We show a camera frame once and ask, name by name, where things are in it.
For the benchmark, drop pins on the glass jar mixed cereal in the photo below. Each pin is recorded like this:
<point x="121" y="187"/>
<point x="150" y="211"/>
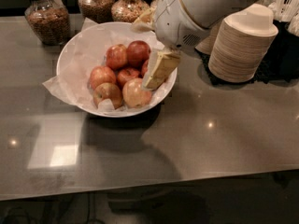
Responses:
<point x="128" y="10"/>

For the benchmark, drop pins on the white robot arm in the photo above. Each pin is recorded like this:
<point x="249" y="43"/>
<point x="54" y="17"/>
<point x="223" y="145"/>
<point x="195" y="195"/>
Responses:
<point x="206" y="13"/>

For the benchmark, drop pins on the small red apple centre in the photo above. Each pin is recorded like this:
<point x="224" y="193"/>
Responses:
<point x="126" y="74"/>

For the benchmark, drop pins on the glass jar brown cereal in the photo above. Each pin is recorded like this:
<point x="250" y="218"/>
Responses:
<point x="49" y="20"/>

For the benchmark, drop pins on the white bowl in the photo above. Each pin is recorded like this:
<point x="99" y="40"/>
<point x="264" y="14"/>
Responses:
<point x="78" y="50"/>

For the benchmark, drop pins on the yellow-red apple front left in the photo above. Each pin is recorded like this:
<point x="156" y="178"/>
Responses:
<point x="108" y="91"/>

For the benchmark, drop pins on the paper bowl stack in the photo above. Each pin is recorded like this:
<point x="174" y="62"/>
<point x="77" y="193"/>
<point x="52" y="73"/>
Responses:
<point x="206" y="46"/>
<point x="242" y="41"/>

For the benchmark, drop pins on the glass jar dark granola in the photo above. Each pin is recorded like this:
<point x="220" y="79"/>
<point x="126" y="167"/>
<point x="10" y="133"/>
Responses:
<point x="96" y="10"/>

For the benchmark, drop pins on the yellow-red apple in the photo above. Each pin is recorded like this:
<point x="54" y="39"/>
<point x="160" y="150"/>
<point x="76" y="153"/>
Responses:
<point x="134" y="95"/>
<point x="108" y="91"/>

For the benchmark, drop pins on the dark red apple back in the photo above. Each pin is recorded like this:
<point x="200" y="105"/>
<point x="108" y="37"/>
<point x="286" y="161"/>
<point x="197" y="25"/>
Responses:
<point x="137" y="52"/>

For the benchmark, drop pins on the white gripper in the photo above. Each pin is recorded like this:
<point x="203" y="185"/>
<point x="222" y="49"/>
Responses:
<point x="172" y="21"/>

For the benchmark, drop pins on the yellow-red apple front right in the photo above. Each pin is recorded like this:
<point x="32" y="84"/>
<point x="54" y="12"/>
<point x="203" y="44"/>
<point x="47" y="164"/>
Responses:
<point x="134" y="95"/>

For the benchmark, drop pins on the paper bowl stack front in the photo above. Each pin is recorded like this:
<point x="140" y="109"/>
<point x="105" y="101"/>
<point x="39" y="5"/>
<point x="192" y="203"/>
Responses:
<point x="242" y="41"/>

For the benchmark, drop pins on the paper bowl stack back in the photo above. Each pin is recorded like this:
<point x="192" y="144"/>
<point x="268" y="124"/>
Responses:
<point x="206" y="46"/>

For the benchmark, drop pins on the black mat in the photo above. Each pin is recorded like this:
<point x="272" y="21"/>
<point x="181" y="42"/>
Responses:
<point x="281" y="62"/>

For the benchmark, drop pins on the red apple back left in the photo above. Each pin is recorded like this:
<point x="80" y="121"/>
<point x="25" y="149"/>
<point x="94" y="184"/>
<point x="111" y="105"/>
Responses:
<point x="116" y="57"/>

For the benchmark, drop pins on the white cutlery bundle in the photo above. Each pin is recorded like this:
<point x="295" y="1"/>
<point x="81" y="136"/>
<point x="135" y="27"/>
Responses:
<point x="285" y="11"/>

